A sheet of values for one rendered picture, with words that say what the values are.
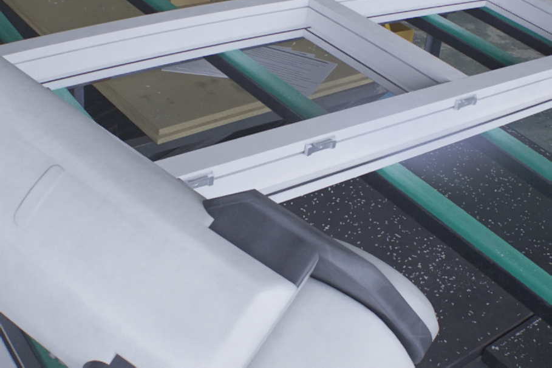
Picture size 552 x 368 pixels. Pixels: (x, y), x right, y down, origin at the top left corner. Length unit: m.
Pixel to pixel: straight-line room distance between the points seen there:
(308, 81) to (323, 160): 0.79
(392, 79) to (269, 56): 0.63
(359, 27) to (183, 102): 0.48
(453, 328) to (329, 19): 0.61
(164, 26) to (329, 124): 0.40
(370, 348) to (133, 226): 0.10
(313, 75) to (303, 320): 1.57
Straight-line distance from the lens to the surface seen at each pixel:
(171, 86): 1.75
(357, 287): 0.29
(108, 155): 0.29
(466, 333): 1.28
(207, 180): 0.93
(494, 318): 1.33
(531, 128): 3.32
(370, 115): 1.09
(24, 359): 0.80
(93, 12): 2.16
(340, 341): 0.30
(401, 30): 2.07
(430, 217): 1.06
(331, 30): 1.45
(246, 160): 0.95
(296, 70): 1.86
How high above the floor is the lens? 1.44
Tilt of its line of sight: 31 degrees down
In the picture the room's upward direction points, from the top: 8 degrees clockwise
